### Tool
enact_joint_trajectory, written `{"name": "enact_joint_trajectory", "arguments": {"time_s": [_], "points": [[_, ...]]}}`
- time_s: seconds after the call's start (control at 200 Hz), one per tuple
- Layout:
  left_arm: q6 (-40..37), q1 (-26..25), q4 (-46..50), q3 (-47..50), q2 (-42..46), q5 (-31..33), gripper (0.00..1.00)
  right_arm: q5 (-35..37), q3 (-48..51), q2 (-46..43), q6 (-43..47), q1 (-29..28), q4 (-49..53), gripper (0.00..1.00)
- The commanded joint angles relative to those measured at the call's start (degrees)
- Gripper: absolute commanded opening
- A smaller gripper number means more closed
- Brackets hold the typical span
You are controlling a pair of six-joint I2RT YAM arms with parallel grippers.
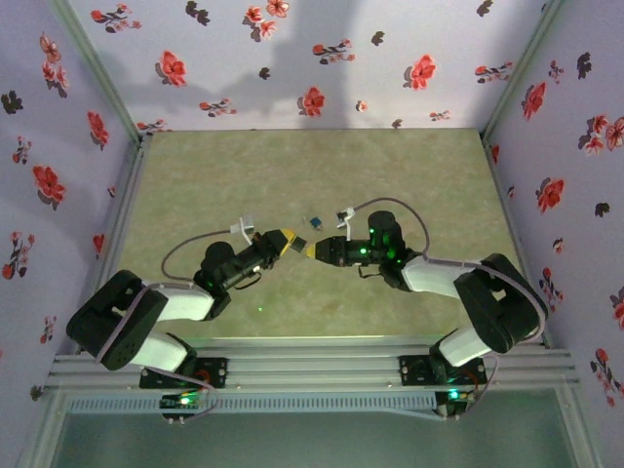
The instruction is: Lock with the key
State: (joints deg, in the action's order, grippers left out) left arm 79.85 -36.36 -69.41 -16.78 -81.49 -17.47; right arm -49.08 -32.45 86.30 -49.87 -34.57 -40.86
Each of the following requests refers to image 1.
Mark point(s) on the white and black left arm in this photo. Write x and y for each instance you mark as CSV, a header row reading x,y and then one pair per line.
x,y
180,302

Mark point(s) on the aluminium side rail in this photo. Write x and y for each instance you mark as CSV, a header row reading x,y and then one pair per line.
x,y
502,195
139,156

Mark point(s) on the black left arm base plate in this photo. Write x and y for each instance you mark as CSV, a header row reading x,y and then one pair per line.
x,y
217,373

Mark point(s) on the circuit board with green light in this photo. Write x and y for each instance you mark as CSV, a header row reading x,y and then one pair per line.
x,y
170,403
453,404

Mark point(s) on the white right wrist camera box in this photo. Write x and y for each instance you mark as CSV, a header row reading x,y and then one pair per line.
x,y
345,214

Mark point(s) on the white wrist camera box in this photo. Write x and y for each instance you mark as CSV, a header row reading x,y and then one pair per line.
x,y
345,214
245,225

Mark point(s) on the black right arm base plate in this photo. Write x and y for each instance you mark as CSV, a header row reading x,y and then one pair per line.
x,y
414,373

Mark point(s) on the aluminium frame post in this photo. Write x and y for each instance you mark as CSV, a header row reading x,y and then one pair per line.
x,y
100,68
521,68

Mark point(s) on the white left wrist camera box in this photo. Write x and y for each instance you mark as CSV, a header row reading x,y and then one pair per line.
x,y
245,225

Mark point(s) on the long aluminium base rail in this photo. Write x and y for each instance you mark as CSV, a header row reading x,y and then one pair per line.
x,y
312,363

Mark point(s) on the small brown block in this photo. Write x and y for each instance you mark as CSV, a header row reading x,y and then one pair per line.
x,y
300,245

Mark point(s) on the teal padlock with silver shackle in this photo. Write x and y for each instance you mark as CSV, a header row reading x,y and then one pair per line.
x,y
317,223

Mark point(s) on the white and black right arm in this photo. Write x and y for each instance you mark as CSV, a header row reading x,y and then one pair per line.
x,y
429,278

